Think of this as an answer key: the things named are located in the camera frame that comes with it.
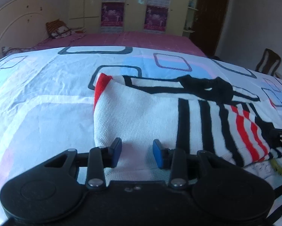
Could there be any orange white pillow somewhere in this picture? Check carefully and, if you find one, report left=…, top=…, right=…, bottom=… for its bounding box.
left=45, top=19, right=85, bottom=39

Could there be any cream corner shelf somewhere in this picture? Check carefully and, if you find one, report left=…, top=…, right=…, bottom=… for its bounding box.
left=182, top=0, right=198, bottom=38

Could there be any white patterned bed sheet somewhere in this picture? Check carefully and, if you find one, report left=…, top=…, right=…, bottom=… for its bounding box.
left=0, top=46, right=282, bottom=225

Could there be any cream wardrobe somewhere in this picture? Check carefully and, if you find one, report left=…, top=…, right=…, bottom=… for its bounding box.
left=68, top=0, right=189, bottom=36

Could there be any patterned small pillow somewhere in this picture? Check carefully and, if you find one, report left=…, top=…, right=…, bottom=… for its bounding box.
left=2, top=47, right=35, bottom=57

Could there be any lower right purple poster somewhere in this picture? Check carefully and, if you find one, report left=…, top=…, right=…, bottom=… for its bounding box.
left=144, top=5, right=168, bottom=32

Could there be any cream curved headboard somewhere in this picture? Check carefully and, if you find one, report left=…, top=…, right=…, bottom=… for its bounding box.
left=0, top=0, right=56, bottom=58

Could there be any dark wooden door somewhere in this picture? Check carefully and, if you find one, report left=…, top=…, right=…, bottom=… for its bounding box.
left=190, top=0, right=229, bottom=57

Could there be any lower left purple poster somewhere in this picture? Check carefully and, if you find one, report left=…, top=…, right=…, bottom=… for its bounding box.
left=101, top=2, right=125, bottom=27

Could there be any striped red black white sweater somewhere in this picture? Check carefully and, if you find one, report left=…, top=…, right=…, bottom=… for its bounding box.
left=93, top=73, right=282, bottom=167

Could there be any dark wooden chair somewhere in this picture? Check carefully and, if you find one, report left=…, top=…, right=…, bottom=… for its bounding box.
left=255, top=48, right=282, bottom=76

